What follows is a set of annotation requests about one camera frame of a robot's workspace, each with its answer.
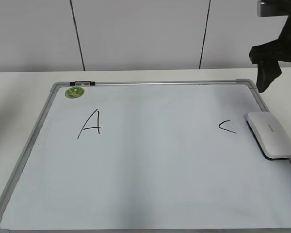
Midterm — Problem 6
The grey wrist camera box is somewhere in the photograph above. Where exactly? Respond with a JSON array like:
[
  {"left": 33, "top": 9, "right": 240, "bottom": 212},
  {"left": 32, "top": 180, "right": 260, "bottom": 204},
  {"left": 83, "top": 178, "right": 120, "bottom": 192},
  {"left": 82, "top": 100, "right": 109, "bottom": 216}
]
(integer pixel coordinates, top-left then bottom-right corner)
[{"left": 257, "top": 0, "right": 288, "bottom": 17}]

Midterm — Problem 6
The grey framed whiteboard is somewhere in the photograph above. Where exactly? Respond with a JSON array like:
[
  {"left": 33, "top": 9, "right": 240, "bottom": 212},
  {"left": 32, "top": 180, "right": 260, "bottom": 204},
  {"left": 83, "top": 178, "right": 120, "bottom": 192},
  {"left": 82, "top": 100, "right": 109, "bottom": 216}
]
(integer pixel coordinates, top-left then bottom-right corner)
[{"left": 0, "top": 79, "right": 291, "bottom": 233}]

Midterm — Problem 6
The green round magnet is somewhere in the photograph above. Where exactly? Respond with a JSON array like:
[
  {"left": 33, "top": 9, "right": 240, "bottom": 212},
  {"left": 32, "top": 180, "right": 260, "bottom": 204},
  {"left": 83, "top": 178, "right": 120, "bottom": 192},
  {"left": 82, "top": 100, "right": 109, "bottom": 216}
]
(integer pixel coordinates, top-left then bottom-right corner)
[{"left": 65, "top": 86, "right": 85, "bottom": 99}]

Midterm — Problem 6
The white whiteboard eraser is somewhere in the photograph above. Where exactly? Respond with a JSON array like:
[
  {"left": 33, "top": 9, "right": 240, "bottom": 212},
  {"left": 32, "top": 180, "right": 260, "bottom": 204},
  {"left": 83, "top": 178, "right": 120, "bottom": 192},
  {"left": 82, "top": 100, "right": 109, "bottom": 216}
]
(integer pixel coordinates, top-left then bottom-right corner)
[{"left": 246, "top": 112, "right": 291, "bottom": 160}]

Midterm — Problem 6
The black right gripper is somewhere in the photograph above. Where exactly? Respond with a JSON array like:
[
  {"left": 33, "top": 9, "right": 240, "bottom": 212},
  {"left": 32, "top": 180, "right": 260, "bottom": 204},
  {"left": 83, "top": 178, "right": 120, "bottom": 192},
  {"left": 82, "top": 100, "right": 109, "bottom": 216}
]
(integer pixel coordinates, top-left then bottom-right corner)
[{"left": 249, "top": 0, "right": 291, "bottom": 93}]

